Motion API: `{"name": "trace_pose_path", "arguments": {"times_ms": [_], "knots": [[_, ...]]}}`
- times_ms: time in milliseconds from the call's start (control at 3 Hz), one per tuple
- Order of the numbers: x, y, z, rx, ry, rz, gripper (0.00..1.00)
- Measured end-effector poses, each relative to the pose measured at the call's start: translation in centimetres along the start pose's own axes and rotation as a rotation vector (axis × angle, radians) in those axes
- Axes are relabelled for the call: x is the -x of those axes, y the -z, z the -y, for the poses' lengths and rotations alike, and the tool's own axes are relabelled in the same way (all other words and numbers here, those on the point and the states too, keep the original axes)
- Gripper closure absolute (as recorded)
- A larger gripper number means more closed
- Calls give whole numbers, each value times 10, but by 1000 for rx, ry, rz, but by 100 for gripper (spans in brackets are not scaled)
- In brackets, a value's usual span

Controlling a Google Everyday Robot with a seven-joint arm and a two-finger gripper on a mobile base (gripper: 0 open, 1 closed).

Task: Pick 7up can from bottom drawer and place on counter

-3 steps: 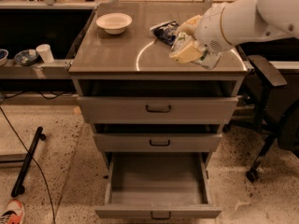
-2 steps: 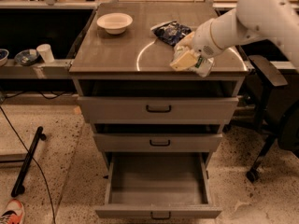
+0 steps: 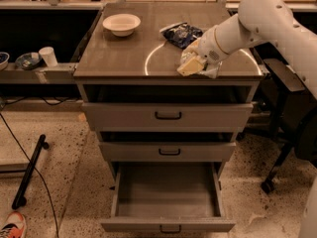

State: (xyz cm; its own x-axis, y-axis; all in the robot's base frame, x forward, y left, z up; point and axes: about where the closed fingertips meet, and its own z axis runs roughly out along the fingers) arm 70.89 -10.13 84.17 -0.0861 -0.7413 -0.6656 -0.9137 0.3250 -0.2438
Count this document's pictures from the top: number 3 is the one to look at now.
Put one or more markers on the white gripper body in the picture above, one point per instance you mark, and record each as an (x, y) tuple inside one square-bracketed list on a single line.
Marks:
[(209, 48)]

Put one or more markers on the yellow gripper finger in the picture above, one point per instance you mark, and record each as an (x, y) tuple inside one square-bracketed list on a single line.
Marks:
[(191, 49), (191, 66)]

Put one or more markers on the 7up soda can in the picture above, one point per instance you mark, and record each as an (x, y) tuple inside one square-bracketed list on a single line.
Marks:
[(210, 70)]

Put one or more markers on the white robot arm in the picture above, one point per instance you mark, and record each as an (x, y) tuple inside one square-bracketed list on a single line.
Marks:
[(257, 22)]

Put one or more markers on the grey drawer cabinet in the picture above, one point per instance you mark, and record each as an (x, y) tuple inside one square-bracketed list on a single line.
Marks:
[(142, 68)]

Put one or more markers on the grey top drawer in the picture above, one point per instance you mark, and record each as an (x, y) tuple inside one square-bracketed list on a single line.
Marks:
[(161, 117)]

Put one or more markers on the grey drawer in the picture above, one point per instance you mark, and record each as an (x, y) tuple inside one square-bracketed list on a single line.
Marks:
[(167, 152), (161, 117), (167, 198)]

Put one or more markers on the grey middle drawer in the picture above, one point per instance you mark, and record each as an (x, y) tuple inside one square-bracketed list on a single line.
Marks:
[(167, 152)]

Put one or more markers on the grey bottom drawer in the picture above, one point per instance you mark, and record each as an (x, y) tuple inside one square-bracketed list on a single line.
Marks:
[(167, 198)]

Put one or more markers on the blue chip bag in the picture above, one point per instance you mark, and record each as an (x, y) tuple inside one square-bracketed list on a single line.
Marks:
[(181, 34)]

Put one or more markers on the white bowl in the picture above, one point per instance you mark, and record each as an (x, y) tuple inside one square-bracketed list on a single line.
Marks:
[(121, 25)]

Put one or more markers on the black office chair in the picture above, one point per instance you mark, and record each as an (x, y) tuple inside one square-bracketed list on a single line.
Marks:
[(292, 117)]

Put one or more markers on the grey side shelf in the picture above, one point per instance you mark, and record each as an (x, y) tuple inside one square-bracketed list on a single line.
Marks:
[(60, 74)]

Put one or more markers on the white paper cup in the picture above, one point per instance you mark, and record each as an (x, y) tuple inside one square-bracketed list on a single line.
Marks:
[(47, 54)]

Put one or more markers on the blue patterned bowl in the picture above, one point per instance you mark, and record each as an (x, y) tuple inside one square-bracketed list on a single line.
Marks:
[(28, 61)]

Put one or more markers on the blue bowl at edge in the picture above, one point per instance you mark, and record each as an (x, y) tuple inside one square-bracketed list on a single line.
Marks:
[(4, 58)]

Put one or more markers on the black bar stand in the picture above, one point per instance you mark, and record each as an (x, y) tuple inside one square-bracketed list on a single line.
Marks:
[(20, 199)]

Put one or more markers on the orange white sneaker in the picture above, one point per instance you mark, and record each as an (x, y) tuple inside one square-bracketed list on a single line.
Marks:
[(15, 226)]

